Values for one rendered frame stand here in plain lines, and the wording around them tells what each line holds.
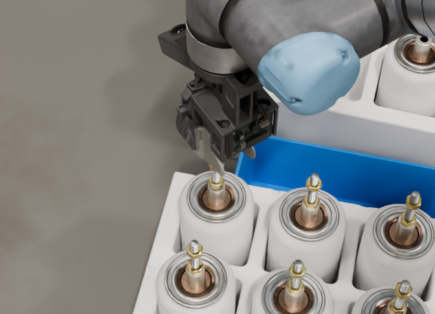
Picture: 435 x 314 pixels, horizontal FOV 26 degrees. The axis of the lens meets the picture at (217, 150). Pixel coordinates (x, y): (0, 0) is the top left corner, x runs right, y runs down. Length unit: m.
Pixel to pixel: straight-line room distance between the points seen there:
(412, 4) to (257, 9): 0.13
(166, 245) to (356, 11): 0.53
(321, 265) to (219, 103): 0.31
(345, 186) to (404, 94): 0.19
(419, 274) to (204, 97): 0.38
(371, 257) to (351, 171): 0.28
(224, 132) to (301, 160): 0.49
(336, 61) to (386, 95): 0.63
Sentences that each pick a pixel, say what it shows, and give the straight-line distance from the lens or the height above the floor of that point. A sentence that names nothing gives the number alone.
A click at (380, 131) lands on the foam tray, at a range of 1.39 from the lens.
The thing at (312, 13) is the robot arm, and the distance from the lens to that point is 0.80.
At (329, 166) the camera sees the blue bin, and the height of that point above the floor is 0.08.
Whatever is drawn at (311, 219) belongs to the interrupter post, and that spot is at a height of 0.26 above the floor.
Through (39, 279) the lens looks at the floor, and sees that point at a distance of 1.45.
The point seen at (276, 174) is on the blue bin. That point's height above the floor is 0.03.
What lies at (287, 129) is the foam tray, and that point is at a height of 0.11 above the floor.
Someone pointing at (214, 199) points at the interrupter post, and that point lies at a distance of 1.18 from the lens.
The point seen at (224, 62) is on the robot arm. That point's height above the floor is 0.57.
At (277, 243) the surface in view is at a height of 0.23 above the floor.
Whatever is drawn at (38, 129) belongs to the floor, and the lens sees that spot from 1.60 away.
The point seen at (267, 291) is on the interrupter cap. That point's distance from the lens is 1.13.
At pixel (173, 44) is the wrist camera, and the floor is 0.50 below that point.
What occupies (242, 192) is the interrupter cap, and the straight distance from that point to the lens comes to 1.20.
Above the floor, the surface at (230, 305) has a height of 0.23.
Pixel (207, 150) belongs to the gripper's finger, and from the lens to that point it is 1.06.
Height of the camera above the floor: 1.26
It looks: 55 degrees down
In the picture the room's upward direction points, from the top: straight up
